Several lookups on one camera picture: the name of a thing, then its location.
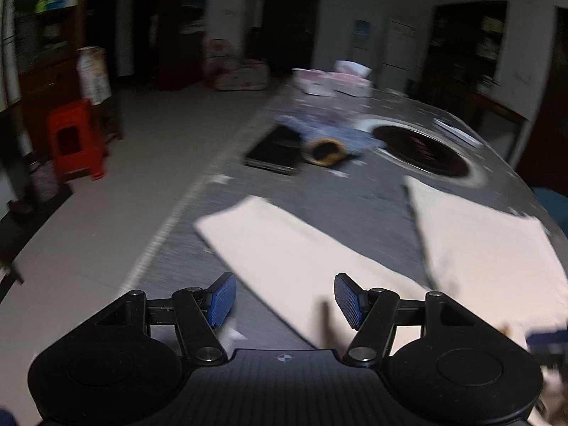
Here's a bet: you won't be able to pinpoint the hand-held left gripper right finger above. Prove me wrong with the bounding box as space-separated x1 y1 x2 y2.
334 274 486 365

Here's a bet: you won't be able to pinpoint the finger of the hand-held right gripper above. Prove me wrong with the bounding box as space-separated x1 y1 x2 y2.
527 327 568 367

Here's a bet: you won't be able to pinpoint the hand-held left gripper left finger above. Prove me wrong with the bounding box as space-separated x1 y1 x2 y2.
95 272 237 367

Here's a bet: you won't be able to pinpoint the cream pants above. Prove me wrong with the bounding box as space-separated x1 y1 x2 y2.
194 176 568 426

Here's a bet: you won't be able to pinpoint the teal chair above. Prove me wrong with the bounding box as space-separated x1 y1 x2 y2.
531 186 568 240

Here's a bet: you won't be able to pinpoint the black tablet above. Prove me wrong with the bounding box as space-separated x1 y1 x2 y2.
243 124 307 176

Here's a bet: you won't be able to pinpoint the blue patterned cloth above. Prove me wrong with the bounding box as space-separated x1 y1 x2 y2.
273 109 386 168

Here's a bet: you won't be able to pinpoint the round black cooktop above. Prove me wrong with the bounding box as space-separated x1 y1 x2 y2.
359 116 488 188

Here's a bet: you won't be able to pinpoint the white remote control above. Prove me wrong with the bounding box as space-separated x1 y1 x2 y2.
432 118 484 149

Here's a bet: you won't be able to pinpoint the red plastic stool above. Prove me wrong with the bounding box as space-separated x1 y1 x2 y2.
47 99 111 181

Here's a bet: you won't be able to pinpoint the pink white packet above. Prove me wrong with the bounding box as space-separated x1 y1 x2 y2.
293 68 338 96

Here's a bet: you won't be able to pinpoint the pink tissue box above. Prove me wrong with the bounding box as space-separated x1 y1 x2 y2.
333 60 373 97

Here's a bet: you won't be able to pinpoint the patterned armchair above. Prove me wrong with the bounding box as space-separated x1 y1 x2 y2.
203 38 271 92

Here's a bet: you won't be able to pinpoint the white patterned cylinder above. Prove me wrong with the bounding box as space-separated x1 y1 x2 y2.
76 45 113 106

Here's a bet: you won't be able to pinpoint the dark wooden shelf cabinet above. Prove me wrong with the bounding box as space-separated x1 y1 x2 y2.
419 0 531 127

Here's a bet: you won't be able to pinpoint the white wall paper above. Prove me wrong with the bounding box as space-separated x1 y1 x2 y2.
382 18 417 72

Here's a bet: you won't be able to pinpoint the blue wall poster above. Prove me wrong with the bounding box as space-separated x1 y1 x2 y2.
353 20 371 51

